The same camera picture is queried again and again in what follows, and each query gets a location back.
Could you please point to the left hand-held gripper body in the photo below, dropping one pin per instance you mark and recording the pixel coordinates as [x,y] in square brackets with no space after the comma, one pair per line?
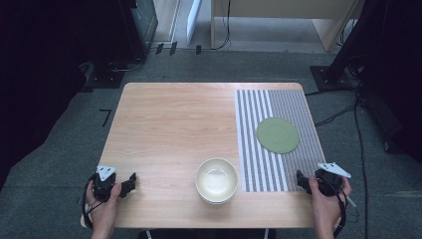
[103,186]

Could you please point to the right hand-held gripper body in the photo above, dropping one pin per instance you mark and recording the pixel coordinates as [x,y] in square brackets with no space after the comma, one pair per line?
[329,182]

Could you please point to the green round plate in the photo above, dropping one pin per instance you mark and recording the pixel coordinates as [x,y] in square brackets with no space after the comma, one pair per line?
[278,135]

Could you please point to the cream white bowl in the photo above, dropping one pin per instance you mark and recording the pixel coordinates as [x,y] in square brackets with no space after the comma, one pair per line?
[216,181]

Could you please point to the person's left hand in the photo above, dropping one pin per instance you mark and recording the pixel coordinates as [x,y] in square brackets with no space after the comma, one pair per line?
[104,209]

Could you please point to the person's right hand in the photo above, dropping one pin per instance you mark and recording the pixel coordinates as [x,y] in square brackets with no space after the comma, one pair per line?
[326,207]

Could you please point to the grey white striped placemat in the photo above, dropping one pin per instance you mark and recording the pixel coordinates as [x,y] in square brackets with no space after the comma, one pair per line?
[255,166]

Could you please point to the person's dark clothing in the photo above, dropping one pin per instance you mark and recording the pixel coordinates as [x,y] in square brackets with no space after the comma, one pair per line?
[205,234]

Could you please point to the dark curtain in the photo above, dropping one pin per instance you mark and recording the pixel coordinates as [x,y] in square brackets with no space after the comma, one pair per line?
[36,83]
[398,73]

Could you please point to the black cabinet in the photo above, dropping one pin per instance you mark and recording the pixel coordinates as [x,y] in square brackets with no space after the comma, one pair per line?
[139,26]

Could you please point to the light wooden desk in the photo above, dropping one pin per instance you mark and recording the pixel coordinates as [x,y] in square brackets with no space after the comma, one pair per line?
[282,8]

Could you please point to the white board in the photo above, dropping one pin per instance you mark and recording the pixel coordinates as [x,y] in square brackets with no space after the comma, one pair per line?
[193,20]

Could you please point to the black stand base plate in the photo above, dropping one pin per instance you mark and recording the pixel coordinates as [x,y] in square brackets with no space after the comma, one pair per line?
[105,78]
[331,81]

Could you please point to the black metal stand post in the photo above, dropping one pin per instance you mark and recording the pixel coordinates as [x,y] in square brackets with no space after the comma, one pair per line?
[351,36]

